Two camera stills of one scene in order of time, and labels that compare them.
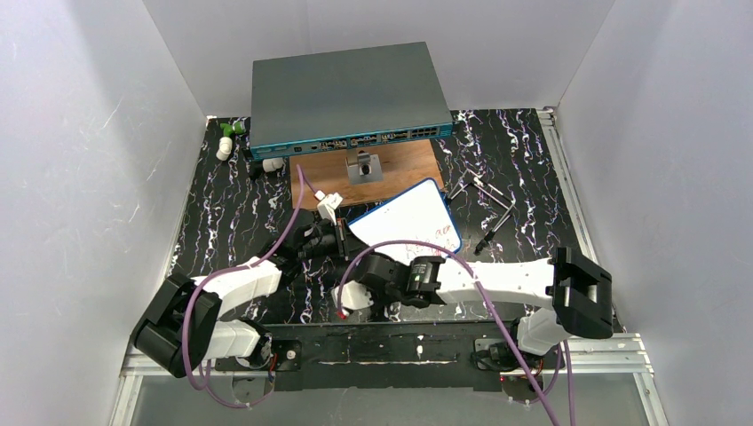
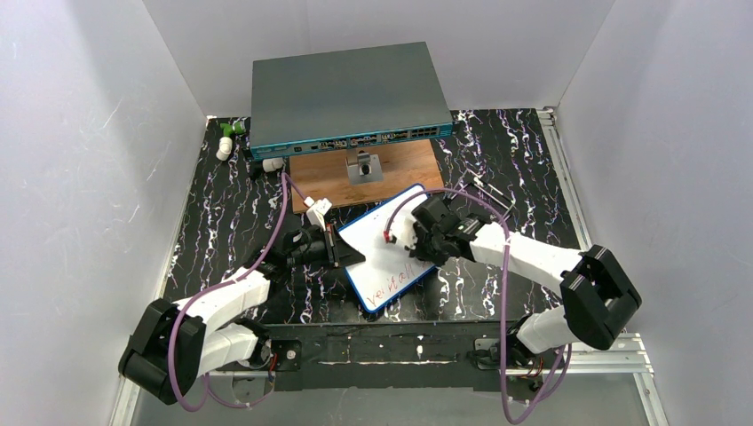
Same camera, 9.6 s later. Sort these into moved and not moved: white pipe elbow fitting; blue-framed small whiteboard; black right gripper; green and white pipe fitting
Moved: black right gripper
Not moved: white pipe elbow fitting; green and white pipe fitting; blue-framed small whiteboard
